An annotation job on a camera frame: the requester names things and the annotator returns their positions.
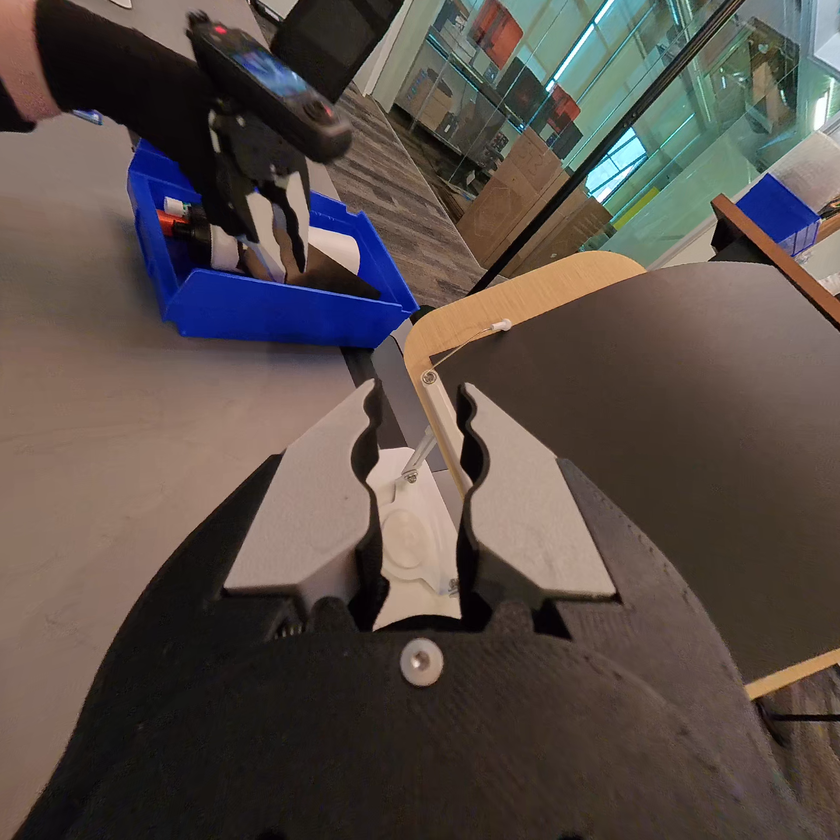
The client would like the black board with wooden edge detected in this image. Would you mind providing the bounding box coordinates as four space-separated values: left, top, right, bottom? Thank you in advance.
403 251 840 700

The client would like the thin metal strut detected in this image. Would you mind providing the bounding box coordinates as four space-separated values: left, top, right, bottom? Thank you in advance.
399 425 439 485

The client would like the dark brown sheet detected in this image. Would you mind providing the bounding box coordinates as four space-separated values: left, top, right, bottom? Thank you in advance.
289 252 383 303

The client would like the cardboard box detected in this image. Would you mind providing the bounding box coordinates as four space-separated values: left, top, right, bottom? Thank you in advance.
455 128 616 277

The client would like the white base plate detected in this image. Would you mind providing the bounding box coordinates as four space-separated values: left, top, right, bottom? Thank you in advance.
364 446 463 624

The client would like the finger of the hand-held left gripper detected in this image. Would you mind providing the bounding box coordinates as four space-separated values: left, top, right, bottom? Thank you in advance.
239 190 291 284
277 163 314 275

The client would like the dark brown-edged table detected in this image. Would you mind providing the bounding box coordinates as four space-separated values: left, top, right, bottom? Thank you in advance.
710 193 840 329

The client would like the white paper towel roll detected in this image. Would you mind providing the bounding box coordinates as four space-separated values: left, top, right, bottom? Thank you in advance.
777 128 840 207

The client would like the person's left hand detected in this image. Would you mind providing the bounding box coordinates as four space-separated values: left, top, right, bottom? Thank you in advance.
34 0 217 198

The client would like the black wall monitor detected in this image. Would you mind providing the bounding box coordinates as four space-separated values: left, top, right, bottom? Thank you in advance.
270 0 404 105

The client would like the blue storage bin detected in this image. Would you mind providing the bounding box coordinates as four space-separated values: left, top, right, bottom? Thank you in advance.
126 139 421 349

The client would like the small blue bin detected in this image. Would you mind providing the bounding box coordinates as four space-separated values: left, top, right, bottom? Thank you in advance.
735 174 823 258

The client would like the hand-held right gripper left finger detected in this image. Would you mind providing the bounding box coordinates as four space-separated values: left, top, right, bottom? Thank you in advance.
223 378 388 627

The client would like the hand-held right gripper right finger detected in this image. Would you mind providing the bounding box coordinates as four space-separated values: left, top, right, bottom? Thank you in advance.
456 382 619 627

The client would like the orange-hood 3D printer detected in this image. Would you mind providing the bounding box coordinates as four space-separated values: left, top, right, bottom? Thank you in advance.
548 85 584 135
472 0 526 67

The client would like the white bracket bar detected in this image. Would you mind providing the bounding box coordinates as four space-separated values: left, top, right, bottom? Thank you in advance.
420 369 473 500

